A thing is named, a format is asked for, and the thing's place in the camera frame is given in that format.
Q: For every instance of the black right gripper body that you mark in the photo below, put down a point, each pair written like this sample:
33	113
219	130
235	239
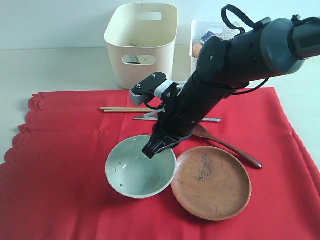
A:
196	99

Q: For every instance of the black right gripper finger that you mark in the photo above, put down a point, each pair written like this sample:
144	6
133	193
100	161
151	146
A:
168	142
155	145

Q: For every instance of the white ceramic bowl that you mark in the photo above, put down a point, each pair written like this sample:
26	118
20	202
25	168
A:
132	174

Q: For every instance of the brown egg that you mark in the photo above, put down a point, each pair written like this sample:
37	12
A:
196	49

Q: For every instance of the blue white milk carton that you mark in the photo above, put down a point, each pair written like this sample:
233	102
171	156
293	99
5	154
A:
206	37

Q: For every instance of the stainless steel cup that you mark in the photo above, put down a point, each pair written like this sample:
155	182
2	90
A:
131	59

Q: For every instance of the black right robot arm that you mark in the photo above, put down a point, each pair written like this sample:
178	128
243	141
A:
224	68

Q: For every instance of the metal table knife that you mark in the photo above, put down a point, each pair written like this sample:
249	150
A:
154	117

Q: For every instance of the dark wooden spoon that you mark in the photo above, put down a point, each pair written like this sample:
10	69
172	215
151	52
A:
201	132

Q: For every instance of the brown wooden plate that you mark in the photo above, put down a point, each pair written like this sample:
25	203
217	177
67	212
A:
211	183

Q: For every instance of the lower wooden chopstick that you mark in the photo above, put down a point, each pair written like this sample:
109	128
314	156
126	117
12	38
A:
128	110

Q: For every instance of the white perforated plastic basket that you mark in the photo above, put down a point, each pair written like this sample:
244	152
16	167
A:
200	28

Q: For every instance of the cream plastic bin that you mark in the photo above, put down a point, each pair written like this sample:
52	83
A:
145	30

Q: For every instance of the red tablecloth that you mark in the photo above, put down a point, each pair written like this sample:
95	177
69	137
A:
53	184

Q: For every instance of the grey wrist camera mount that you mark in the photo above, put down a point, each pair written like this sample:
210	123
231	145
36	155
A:
154	86

